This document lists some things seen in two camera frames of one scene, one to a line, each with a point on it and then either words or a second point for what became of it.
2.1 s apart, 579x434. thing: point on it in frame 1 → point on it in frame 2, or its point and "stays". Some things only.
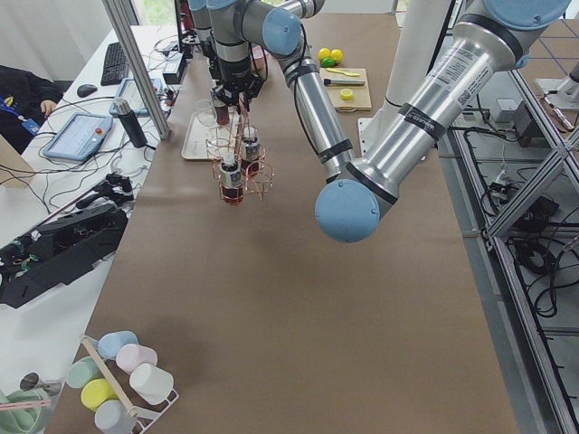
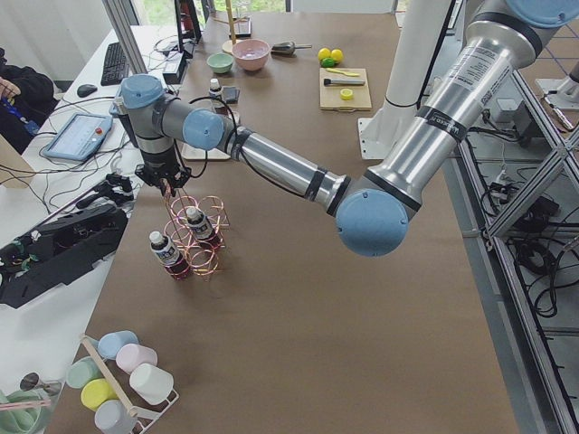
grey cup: (111, 417) stays
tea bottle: (231, 180) → (171, 259)
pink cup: (132, 354) stays
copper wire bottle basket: (240, 163) → (194, 236)
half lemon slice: (346, 94) stays
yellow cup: (97, 391) stays
